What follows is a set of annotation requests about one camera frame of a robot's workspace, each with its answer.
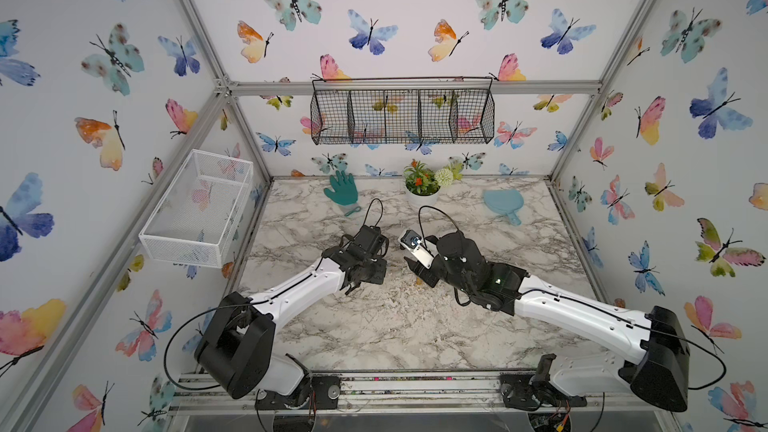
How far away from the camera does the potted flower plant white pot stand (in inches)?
39.4

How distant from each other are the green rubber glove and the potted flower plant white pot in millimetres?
233

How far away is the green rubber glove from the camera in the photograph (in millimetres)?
1131
